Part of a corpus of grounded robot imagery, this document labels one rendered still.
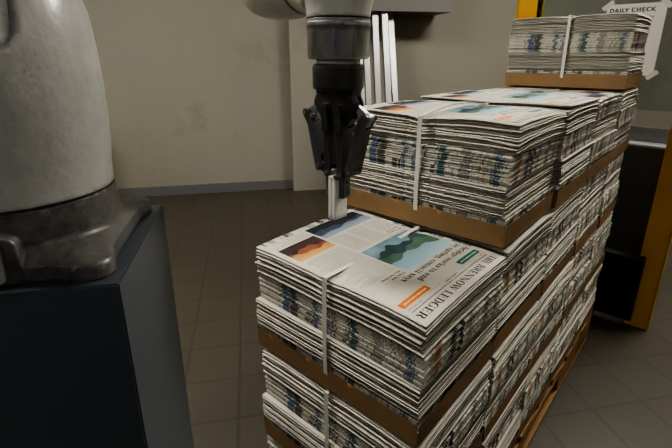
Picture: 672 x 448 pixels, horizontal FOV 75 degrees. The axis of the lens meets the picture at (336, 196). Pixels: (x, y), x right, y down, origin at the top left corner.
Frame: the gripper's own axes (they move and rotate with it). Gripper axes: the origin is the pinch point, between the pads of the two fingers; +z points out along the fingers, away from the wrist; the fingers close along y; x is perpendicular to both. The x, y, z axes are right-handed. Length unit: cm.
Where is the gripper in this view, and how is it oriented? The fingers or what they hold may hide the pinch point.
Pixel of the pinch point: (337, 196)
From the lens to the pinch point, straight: 69.1
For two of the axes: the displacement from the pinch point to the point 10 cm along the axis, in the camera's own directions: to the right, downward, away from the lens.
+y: -7.5, -2.0, 6.3
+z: 0.0, 9.5, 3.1
